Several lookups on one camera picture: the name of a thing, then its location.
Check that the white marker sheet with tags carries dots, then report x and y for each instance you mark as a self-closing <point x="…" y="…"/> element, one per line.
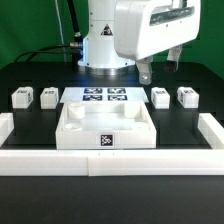
<point x="72" y="94"/>

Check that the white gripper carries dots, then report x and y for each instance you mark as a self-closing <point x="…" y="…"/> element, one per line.
<point x="144" y="28"/>

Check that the white U-shaped fence wall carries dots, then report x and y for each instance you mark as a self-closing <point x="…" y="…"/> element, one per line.
<point x="105" y="163"/>

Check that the white square table top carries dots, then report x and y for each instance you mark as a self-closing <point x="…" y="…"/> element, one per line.
<point x="105" y="125"/>

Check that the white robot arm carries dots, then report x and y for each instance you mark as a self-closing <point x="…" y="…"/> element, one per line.
<point x="99" y="55"/>

